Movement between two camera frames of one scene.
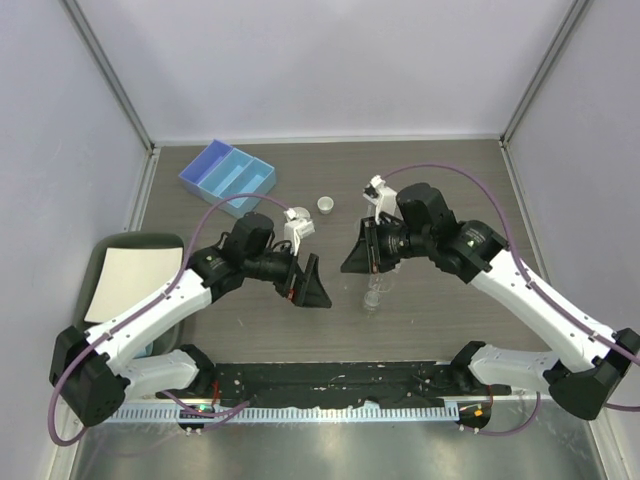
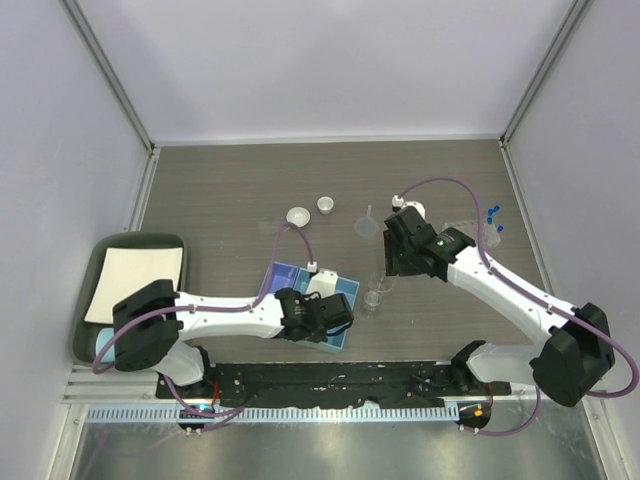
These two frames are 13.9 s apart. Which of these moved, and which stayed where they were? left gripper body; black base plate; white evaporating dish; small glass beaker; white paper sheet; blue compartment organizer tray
Moved: blue compartment organizer tray; left gripper body
Stayed: white paper sheet; small glass beaker; black base plate; white evaporating dish
